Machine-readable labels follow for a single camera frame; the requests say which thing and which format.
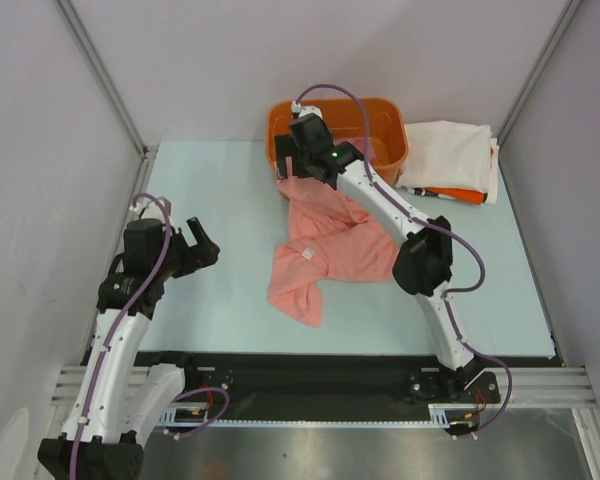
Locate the light pink t-shirt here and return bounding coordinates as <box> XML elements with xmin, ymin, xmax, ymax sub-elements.
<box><xmin>267</xmin><ymin>177</ymin><xmax>398</xmax><ymax>327</ymax></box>

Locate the orange plastic basket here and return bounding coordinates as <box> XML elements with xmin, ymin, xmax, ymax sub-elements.
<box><xmin>265</xmin><ymin>97</ymin><xmax>409</xmax><ymax>185</ymax></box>

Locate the dark pink t-shirt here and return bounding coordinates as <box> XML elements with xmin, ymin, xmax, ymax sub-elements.
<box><xmin>348</xmin><ymin>137</ymin><xmax>377</xmax><ymax>166</ymax></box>

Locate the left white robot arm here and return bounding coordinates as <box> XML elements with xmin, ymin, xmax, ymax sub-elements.
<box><xmin>38</xmin><ymin>216</ymin><xmax>220</xmax><ymax>479</ymax></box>

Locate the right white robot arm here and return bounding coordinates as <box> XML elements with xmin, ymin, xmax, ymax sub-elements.
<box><xmin>274</xmin><ymin>134</ymin><xmax>484</xmax><ymax>401</ymax></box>

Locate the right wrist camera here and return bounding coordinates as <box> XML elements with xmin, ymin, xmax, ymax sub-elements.
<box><xmin>289</xmin><ymin>102</ymin><xmax>333</xmax><ymax>157</ymax></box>

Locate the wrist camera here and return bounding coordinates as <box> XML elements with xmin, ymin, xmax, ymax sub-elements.
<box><xmin>289</xmin><ymin>102</ymin><xmax>333</xmax><ymax>157</ymax></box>
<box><xmin>123</xmin><ymin>197</ymin><xmax>171</xmax><ymax>275</ymax></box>

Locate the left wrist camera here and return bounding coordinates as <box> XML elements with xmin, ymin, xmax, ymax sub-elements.
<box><xmin>123</xmin><ymin>197</ymin><xmax>171</xmax><ymax>275</ymax></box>

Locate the white slotted cable duct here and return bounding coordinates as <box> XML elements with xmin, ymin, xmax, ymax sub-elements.
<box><xmin>154</xmin><ymin>403</ymin><xmax>479</xmax><ymax>432</ymax></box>

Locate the aluminium frame rail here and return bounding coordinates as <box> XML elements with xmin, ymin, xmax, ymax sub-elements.
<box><xmin>51</xmin><ymin>366</ymin><xmax>597</xmax><ymax>409</ymax></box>

